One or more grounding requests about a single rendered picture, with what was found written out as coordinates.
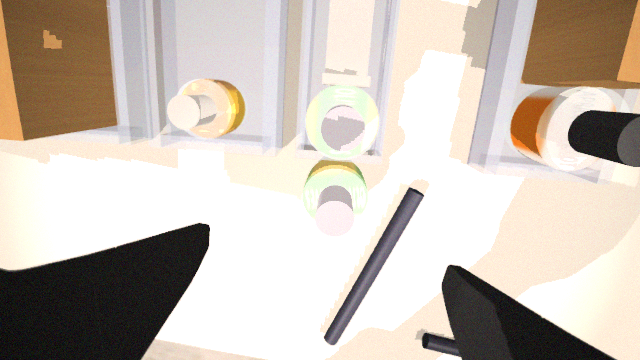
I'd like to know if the dark grey rod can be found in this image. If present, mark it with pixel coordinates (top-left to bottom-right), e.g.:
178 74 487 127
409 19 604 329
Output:
422 333 461 357
324 187 425 346

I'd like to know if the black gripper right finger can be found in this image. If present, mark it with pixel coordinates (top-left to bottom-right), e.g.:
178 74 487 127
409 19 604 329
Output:
441 264 617 360

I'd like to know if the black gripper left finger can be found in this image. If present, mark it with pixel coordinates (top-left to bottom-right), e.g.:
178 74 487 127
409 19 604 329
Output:
0 222 210 360

